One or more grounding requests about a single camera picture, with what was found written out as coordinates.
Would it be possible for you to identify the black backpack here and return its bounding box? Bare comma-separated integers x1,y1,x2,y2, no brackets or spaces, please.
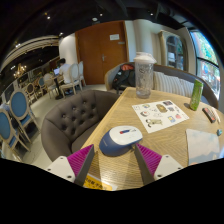
112,63,136,94

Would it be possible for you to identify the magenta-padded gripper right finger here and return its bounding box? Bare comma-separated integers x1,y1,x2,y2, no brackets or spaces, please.
133,143,184,187

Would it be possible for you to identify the pale grey mouse pad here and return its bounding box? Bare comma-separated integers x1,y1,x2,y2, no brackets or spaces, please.
185,128,224,167

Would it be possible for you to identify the striped cushion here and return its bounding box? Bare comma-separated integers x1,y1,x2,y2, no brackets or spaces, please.
152,70,186,96
179,78,195,98

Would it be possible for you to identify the white and blue computer mouse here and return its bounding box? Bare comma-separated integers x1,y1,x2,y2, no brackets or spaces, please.
98,125,144,158

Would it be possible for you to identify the small black red box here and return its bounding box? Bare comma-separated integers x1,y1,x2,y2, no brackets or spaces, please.
201,106,217,124

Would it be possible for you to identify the clear shaker bottle white lid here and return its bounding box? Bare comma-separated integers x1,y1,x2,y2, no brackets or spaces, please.
133,51,157,100

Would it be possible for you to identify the green drink can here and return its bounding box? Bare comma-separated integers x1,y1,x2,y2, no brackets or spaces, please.
189,78,204,112

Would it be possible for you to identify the wooden door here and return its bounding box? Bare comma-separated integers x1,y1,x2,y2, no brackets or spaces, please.
74,20,130,86

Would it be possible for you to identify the arched glass cabinet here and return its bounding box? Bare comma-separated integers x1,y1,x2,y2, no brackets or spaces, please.
158,29,188,71

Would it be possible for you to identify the person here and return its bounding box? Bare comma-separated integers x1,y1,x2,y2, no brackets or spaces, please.
58,58,73,86

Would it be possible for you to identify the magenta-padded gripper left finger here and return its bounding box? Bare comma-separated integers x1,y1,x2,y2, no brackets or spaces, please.
45,143,96,188

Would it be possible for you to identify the white dining chair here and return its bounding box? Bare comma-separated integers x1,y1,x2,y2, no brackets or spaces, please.
77,60,87,88
59,63,83,98

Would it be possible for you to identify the blue padded chairs group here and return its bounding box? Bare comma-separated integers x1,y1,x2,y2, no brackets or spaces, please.
0,75,46,158

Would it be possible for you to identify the grey tufted armchair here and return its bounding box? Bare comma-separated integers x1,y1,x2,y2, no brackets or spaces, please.
40,89,121,163

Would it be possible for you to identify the yellow label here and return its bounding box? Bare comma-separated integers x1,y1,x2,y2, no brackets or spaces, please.
83,173,118,192

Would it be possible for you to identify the large window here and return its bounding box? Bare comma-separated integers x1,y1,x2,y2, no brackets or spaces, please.
189,30,222,100

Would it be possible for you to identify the grey curved sofa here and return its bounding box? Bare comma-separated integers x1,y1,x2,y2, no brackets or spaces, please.
104,61,219,109

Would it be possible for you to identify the chandelier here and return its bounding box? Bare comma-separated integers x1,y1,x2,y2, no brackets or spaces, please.
13,63,28,79

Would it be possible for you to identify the white sticker sheet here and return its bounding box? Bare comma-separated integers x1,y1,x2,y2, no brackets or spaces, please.
131,99,190,134

